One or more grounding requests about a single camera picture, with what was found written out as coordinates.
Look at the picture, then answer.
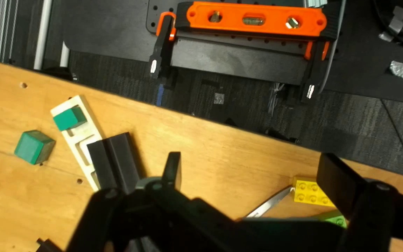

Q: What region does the yellow lego brick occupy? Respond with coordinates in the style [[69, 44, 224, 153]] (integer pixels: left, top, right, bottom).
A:
[[290, 173, 336, 208]]

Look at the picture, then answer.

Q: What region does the black rectangular block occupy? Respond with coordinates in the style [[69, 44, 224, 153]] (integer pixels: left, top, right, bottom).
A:
[[171, 30, 315, 86]]

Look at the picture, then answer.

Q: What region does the black orange clamp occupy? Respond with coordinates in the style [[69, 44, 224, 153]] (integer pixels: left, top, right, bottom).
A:
[[301, 39, 333, 102], [149, 11, 180, 78]]

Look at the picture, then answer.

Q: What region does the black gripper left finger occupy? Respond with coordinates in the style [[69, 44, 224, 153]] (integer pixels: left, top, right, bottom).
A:
[[66, 151, 234, 252]]

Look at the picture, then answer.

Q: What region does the green lego brick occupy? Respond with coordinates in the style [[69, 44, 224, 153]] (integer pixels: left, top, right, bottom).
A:
[[312, 208, 350, 229]]

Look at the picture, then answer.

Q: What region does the white tube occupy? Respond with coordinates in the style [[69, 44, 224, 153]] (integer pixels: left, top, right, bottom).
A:
[[33, 0, 55, 71]]

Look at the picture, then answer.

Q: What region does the green cube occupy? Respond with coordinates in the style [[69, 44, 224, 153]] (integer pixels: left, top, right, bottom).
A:
[[13, 128, 58, 166], [52, 104, 89, 132]]

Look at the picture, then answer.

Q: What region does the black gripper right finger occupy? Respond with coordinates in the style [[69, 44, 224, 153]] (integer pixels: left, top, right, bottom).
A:
[[317, 152, 403, 252]]

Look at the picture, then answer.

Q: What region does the orange spirit level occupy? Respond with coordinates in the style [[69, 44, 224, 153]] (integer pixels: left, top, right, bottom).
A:
[[185, 0, 329, 39]]

